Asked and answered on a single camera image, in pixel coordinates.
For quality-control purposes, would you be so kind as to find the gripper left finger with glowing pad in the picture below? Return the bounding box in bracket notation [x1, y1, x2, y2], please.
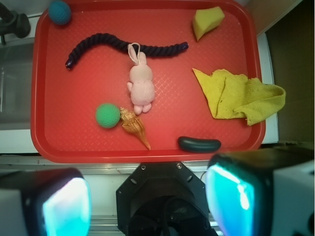
[0, 168, 92, 236]

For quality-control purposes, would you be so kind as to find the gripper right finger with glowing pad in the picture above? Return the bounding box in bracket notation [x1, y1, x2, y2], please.
[205, 147, 315, 236]

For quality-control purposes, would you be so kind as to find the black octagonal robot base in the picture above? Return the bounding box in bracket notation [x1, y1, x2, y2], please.
[116, 162, 218, 236]

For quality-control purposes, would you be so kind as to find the dark green oblong object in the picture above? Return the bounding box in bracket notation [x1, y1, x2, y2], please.
[178, 136, 221, 153]

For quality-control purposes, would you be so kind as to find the green foam ball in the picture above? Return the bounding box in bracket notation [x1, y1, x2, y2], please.
[95, 103, 120, 129]

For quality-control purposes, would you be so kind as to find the yellow cloth rag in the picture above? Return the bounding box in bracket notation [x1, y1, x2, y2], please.
[193, 68, 286, 126]

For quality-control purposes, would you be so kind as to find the brown spiral seashell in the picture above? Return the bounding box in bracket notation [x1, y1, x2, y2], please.
[120, 107, 151, 150]

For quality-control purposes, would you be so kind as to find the red plastic tray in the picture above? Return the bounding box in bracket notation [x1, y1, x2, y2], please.
[31, 0, 265, 163]

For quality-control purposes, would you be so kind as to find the pink plush bunny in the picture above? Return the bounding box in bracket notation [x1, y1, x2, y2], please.
[127, 42, 155, 115]

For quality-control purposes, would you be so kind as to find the black clamp knob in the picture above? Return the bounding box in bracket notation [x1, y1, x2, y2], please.
[0, 3, 31, 45]

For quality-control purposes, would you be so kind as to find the yellow sponge wedge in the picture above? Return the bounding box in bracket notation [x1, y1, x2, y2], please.
[192, 6, 225, 41]

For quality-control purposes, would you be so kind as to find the blue foam ball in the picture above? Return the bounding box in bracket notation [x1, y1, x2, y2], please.
[48, 0, 71, 25]

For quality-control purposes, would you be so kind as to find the dark blue twisted rope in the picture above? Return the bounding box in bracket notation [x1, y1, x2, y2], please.
[65, 33, 189, 71]

